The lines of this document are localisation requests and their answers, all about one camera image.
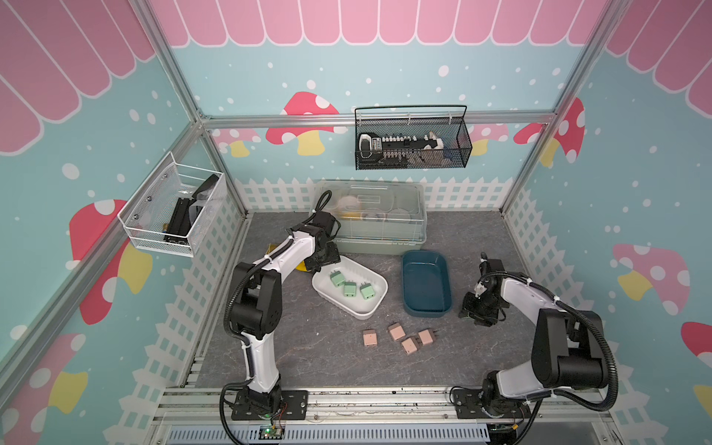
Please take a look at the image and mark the green circuit board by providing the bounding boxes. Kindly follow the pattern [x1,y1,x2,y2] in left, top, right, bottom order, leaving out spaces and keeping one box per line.
[259,425,285,441]

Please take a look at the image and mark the black item in white basket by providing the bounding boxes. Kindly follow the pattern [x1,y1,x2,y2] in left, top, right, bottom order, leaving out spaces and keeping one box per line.
[163,174,219,246]

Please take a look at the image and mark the black wire wall basket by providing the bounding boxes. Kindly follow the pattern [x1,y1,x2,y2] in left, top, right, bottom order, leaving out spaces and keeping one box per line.
[353,105,473,170]

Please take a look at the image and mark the clear lidded storage box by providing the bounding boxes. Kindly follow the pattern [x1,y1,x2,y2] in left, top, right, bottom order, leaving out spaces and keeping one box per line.
[314,181,428,255]

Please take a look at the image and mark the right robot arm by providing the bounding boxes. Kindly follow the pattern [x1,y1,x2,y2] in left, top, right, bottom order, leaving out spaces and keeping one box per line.
[459,253,619,417]

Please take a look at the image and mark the pink plug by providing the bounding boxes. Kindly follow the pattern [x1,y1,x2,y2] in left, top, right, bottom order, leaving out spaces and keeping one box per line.
[417,328,436,346]
[388,323,406,341]
[400,337,420,355]
[363,329,378,347]

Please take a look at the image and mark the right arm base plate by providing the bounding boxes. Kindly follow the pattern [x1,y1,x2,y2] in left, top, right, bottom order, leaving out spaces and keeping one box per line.
[448,387,530,421]

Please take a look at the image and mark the aluminium front rail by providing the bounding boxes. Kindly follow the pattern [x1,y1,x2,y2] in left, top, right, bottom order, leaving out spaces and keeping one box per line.
[149,385,613,426]

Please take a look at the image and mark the pink plug upper middle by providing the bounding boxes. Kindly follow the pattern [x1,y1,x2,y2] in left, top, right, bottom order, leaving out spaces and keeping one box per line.
[388,323,406,341]

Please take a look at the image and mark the yellow rubber glove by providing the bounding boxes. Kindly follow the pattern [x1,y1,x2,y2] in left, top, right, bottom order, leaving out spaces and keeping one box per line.
[265,241,310,274]

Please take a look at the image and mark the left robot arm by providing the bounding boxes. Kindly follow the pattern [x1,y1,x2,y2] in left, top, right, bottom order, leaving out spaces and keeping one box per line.
[222,190,341,417]

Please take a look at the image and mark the green plug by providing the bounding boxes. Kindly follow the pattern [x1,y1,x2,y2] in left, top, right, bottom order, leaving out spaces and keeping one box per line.
[343,282,358,298]
[329,271,346,287]
[359,283,376,300]

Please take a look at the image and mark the items in black basket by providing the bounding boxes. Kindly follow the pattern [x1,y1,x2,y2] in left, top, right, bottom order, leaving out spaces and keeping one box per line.
[355,133,444,170]

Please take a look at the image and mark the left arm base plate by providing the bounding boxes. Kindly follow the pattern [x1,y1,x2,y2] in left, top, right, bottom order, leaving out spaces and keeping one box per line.
[228,388,309,421]

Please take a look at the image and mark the white wire wall basket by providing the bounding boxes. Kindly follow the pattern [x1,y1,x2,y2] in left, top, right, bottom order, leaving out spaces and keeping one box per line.
[118,153,227,258]

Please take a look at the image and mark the white plastic tray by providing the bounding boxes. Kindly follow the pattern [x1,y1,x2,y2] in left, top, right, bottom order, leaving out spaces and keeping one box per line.
[311,256,389,320]

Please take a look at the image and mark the pink plug lower middle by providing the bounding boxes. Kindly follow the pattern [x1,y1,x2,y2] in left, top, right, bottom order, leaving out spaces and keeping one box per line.
[400,337,420,355]

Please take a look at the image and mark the pink plug rightmost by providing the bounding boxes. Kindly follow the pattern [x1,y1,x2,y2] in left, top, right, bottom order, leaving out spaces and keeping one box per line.
[417,328,436,346]

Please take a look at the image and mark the pink plug leftmost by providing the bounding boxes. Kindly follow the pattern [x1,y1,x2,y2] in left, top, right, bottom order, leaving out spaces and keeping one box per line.
[363,329,378,347]

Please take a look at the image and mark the dark teal plastic tray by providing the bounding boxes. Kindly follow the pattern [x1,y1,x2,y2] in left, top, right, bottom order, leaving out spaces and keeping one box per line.
[402,250,452,318]

